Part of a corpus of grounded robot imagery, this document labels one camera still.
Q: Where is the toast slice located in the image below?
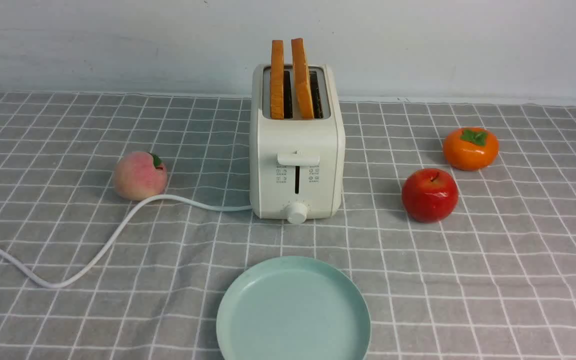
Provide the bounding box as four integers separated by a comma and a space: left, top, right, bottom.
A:
269, 39, 285, 120
291, 38, 314, 119

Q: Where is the white two-slot toaster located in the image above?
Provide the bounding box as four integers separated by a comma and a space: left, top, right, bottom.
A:
249, 63, 346, 224

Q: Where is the light green plate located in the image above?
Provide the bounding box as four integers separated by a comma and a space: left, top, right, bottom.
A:
215, 256, 371, 360

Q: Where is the red apple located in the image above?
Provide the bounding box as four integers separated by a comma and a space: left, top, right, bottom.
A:
401, 168, 459, 223

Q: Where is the pink peach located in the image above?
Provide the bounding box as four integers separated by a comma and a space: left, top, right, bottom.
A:
112, 152, 168, 202

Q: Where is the orange persimmon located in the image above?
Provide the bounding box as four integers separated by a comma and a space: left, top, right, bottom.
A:
443, 127, 499, 171

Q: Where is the grey checked tablecloth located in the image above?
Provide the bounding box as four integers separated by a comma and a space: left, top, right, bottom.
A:
0, 92, 576, 360

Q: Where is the white toaster power cord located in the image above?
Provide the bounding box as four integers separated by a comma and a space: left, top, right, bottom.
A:
0, 193, 253, 290

